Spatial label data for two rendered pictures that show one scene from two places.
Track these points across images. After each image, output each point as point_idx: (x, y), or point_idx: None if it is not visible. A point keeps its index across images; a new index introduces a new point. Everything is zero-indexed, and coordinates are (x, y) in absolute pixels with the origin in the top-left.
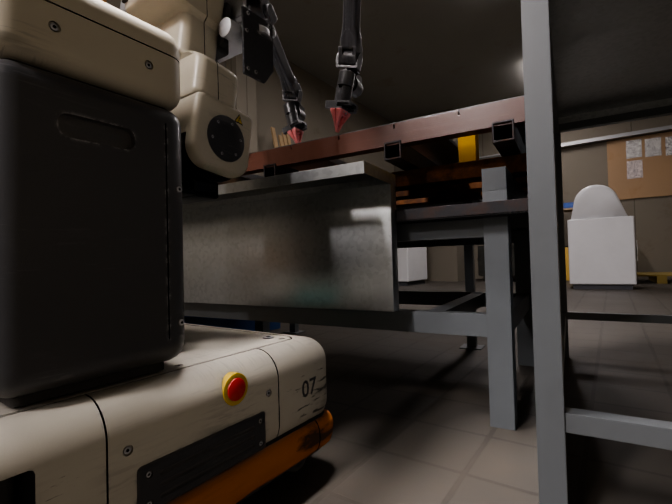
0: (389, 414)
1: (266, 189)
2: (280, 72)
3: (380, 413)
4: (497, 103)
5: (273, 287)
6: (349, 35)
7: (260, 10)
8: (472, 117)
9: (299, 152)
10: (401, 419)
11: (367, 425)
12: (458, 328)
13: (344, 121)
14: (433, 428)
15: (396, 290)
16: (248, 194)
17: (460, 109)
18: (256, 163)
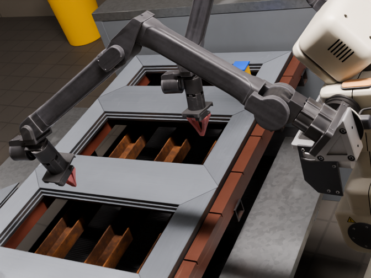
0: (308, 266)
1: (265, 221)
2: (70, 109)
3: (308, 271)
4: (300, 63)
5: None
6: (202, 43)
7: (139, 49)
8: (296, 76)
9: (248, 172)
10: (315, 259)
11: (329, 274)
12: None
13: (197, 122)
14: (324, 243)
15: None
16: (243, 245)
17: (280, 73)
18: (227, 215)
